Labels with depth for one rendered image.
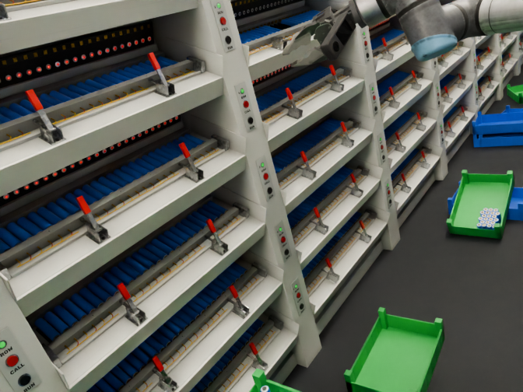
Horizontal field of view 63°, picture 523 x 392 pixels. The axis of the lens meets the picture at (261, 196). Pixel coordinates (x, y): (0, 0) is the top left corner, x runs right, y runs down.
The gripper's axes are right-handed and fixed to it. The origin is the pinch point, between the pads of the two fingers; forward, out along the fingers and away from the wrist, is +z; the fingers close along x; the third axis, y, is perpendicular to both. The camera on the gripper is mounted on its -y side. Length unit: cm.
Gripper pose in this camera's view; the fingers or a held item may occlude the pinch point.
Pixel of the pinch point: (290, 58)
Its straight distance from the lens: 116.8
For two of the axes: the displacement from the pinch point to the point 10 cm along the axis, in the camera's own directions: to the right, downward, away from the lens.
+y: 1.1, -7.2, 6.8
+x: -6.0, -6.0, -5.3
